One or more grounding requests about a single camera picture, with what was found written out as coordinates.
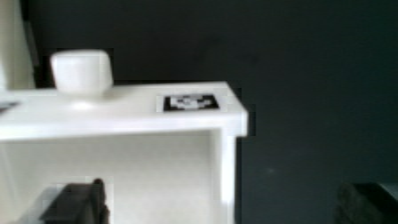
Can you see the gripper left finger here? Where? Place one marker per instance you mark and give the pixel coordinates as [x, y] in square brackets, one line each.
[79, 206]

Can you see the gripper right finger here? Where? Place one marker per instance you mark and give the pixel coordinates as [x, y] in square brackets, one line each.
[367, 203]

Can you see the white drawer cabinet box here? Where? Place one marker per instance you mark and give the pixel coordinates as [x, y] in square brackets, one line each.
[17, 69]

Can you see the white drawer tray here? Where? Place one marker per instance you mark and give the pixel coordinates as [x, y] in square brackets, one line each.
[145, 135]

